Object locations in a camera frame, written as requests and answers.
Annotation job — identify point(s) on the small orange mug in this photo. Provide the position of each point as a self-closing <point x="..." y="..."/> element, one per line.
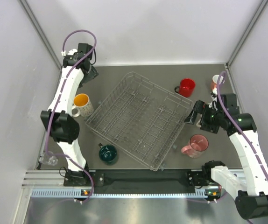
<point x="216" y="80"/>

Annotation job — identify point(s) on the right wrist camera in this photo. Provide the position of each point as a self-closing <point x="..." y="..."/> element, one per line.
<point x="214" y="97"/>

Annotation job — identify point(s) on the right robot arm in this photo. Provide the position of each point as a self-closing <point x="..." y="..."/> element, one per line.
<point x="251" y="196"/>

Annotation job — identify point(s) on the pink mug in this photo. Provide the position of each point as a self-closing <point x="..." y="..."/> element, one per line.
<point x="195" y="146"/>

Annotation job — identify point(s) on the grey wire dish rack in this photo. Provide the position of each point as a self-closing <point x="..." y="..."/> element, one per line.
<point x="141" y="118"/>

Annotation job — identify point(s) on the white floral mug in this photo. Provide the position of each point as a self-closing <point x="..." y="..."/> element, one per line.
<point x="83" y="106"/>

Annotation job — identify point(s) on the dark green mug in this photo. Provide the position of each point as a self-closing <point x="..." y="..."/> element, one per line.
<point x="108" y="154"/>

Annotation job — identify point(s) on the red mug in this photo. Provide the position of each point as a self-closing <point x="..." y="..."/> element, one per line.
<point x="185" y="88"/>

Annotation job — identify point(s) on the slotted cable duct rail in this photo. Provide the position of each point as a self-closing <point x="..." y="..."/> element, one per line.
<point x="82" y="193"/>

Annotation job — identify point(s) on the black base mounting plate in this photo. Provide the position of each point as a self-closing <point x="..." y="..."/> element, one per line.
<point x="148" y="181"/>

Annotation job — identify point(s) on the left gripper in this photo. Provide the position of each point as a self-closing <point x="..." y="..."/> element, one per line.
<point x="91" y="74"/>

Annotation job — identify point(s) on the clear plastic cup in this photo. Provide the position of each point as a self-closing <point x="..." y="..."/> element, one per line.
<point x="48" y="159"/>

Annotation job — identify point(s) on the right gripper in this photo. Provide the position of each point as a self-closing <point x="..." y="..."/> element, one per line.
<point x="199" y="107"/>

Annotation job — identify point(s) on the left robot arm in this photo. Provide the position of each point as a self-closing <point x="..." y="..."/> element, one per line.
<point x="59" y="120"/>

